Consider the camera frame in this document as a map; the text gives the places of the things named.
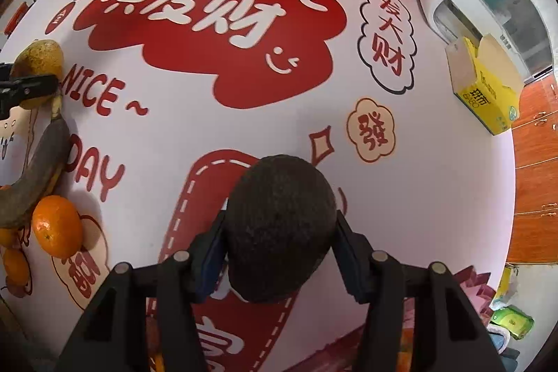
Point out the yellow tissue box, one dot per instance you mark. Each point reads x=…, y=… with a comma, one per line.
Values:
x=475, y=93

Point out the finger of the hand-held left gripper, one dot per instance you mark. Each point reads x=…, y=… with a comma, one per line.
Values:
x=26, y=91

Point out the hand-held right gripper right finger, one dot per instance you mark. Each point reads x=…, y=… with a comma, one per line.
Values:
x=345, y=263

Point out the overripe brown banana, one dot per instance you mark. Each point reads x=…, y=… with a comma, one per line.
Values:
x=39, y=176

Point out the yellow spotted citrus fruit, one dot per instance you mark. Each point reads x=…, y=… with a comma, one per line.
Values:
x=39, y=58

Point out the dark avocado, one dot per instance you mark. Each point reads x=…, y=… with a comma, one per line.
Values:
x=279, y=224

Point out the green packet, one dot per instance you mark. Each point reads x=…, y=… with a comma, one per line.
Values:
x=512, y=322

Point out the wooden cabinet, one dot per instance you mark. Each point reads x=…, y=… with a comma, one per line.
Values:
x=536, y=180

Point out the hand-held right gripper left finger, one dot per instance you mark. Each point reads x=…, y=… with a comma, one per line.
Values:
x=214, y=258

